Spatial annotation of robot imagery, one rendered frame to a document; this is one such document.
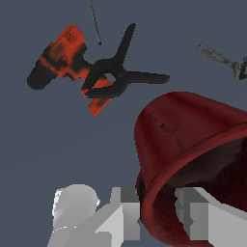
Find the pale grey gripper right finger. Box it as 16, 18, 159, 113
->
174, 186, 247, 247

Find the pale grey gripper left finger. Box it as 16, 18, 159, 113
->
94, 187, 143, 242

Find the dark red cup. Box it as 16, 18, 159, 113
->
133, 91, 247, 247

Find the black spring clamp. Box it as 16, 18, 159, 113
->
81, 22, 171, 99

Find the grey metal wrench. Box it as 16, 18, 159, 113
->
195, 43, 247, 81

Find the orange and black power drill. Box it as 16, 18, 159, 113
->
26, 24, 116, 117

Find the thin grey rod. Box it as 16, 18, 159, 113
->
89, 0, 102, 46

